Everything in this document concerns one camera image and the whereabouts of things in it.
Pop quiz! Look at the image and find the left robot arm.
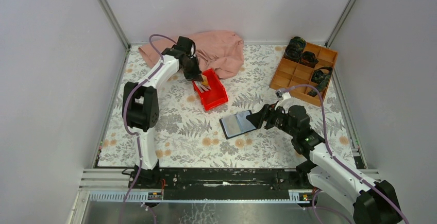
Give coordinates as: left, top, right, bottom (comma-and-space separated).
122, 36, 207, 188

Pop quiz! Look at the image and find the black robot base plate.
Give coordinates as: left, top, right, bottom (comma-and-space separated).
128, 166, 315, 201

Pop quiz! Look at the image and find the stack of cards in bin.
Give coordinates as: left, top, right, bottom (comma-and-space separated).
196, 82, 211, 93

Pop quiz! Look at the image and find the rolled dark belt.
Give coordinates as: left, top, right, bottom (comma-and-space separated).
283, 36, 307, 63
299, 51, 318, 68

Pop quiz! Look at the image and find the camouflage strap in tray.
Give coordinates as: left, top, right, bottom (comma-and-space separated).
307, 66, 334, 97

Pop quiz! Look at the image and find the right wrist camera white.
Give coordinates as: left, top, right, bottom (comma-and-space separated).
275, 89, 291, 110

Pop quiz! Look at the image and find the gold VIP card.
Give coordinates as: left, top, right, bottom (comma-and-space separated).
200, 74, 209, 87

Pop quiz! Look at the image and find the red plastic bin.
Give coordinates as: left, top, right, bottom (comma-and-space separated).
192, 68, 228, 111

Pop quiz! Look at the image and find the rolled dark belt top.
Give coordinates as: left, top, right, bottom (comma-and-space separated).
283, 36, 307, 63

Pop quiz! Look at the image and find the rolled dark belt middle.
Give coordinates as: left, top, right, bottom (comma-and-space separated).
299, 51, 318, 68

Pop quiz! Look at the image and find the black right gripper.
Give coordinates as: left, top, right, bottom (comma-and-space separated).
245, 101, 297, 137

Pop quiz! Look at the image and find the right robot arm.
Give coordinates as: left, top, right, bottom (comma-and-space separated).
247, 104, 403, 223

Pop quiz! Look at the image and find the wooden compartment tray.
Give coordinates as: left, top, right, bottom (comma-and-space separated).
270, 42, 339, 106

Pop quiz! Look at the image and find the pink cloth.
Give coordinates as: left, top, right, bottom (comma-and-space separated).
138, 30, 244, 79

